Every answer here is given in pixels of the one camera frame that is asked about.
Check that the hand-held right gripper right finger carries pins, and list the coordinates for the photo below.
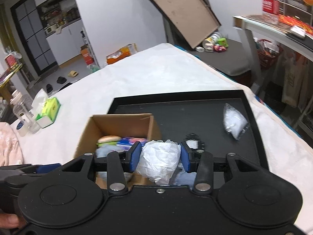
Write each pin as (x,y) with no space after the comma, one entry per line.
(184,158)

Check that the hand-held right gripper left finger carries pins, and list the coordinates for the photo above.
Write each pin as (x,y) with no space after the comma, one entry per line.
(135,155)

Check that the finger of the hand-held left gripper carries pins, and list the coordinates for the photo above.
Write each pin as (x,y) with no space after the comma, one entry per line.
(49,168)

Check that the colourful snack packet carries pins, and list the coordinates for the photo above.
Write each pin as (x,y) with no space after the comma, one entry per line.
(127,142)

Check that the black toy with white screen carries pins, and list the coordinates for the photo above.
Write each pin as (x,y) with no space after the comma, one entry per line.
(189,137)

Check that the white plastic bag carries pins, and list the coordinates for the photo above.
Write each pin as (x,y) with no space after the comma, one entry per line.
(159,159)

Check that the grey-blue plush toy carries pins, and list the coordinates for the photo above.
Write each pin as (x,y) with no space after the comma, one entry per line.
(105,151)

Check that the burger plush toy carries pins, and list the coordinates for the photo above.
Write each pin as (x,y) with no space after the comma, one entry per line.
(108,139)

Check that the black tray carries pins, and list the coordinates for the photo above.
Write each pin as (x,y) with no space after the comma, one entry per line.
(195,117)

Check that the brown cardboard box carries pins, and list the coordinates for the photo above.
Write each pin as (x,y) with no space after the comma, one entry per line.
(97,124)

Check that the clear bag of white filling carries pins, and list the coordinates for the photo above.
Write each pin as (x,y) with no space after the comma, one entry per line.
(234,122)

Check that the person's left hand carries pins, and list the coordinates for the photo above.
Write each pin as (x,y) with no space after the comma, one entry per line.
(7,221)

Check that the pink blanket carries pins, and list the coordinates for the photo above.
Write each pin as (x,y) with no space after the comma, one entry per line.
(9,146)

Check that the white tape roll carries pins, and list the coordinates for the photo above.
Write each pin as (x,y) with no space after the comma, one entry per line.
(20,127)

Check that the green tissue box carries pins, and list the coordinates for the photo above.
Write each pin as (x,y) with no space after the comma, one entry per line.
(49,110)

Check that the clear water bottle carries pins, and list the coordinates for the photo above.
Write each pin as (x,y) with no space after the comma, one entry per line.
(22,112)

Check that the black slipper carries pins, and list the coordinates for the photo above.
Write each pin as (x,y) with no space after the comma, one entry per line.
(49,87)
(61,79)

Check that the yellow slipper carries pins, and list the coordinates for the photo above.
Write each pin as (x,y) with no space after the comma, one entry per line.
(72,73)

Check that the orange paper bag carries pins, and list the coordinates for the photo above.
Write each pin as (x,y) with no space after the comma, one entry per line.
(115,58)

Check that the round side table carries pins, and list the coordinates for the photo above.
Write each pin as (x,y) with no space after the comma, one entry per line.
(9,74)

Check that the yellow cardboard box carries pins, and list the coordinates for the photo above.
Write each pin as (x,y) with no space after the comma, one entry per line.
(128,49)

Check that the orange cardboard box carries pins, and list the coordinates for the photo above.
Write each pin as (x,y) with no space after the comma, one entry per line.
(86,56)

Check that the white canister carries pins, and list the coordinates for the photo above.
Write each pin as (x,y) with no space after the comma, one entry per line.
(211,40)

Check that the white kitchen cabinet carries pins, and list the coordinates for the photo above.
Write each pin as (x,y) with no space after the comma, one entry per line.
(61,46)

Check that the red basket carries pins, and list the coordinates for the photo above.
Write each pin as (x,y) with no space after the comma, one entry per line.
(267,53)

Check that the black-framed glass door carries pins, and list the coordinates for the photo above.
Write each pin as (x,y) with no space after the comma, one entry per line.
(34,34)

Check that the beige tote bag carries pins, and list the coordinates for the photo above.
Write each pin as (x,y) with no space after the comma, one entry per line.
(294,78)

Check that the black-framed brown tray lid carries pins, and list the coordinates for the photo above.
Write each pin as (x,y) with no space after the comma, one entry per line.
(181,9)

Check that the white remote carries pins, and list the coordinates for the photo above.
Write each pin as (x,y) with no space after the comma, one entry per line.
(297,31)

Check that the long red box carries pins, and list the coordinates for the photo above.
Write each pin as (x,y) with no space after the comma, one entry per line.
(293,22)

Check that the large red-label water bottle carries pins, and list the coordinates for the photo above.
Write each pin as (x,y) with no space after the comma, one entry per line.
(270,5)

